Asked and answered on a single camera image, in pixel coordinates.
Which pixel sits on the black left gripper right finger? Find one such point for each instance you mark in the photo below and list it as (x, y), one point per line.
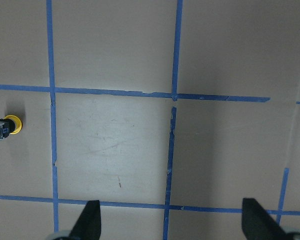
(257, 224)

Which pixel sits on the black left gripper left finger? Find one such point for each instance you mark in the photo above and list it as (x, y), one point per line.
(88, 224)

